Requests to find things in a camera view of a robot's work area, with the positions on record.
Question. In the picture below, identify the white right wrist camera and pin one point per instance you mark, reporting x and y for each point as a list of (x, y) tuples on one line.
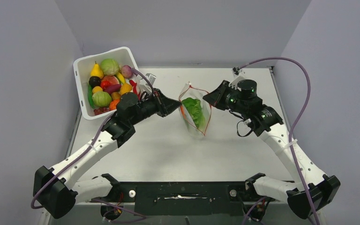
[(237, 77)]

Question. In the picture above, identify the watermelon slice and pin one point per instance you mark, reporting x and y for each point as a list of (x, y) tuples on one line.
[(113, 80)]

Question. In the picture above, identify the green cucumber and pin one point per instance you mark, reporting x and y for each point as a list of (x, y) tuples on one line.
[(90, 94)]

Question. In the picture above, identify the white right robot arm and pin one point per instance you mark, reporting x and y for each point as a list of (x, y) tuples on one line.
[(311, 188)]

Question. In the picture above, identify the orange tangerine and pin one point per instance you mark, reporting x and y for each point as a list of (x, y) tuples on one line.
[(113, 104)]

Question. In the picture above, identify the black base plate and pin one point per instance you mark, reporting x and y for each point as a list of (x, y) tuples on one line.
[(183, 198)]

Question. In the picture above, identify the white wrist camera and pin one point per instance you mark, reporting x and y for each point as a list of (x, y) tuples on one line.
[(147, 80), (237, 77)]

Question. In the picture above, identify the purple onion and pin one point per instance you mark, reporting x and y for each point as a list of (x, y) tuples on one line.
[(126, 71)]

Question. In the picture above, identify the red grapes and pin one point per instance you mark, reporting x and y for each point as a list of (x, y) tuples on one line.
[(101, 110)]

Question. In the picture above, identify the yellow pear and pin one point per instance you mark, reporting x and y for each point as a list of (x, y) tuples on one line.
[(97, 71)]

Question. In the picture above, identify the red chili pepper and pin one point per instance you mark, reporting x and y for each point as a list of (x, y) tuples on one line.
[(134, 87)]

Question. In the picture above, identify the green lettuce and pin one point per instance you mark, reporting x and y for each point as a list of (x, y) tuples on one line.
[(194, 108)]

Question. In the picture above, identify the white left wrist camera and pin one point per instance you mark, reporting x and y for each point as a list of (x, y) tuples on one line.
[(147, 80)]

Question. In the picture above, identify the green cabbage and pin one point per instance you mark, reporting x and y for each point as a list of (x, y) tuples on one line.
[(109, 67)]

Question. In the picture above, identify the white plastic bin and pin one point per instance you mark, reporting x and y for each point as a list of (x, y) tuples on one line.
[(82, 68)]

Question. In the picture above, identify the dark plum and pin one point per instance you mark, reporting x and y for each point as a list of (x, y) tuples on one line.
[(94, 81)]

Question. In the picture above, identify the red tomato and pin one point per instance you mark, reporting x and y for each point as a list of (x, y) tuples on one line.
[(104, 84)]

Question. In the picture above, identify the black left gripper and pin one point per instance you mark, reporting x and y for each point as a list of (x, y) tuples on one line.
[(166, 105)]

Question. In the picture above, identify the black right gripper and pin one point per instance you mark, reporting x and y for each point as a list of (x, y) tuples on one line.
[(216, 97)]

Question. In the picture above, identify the yellow lemon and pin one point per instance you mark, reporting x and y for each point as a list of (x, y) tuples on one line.
[(96, 89)]

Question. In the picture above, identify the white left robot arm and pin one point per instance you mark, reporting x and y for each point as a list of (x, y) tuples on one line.
[(58, 189)]

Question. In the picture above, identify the green round fruit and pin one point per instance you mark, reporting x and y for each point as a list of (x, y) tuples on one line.
[(101, 99)]

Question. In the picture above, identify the purple sweet potato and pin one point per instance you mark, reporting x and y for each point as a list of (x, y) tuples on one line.
[(112, 88)]

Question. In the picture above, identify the clear orange zip bag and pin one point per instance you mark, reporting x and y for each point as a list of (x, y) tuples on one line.
[(191, 91)]

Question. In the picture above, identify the yellow banana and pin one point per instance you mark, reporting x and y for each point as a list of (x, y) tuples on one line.
[(121, 78)]

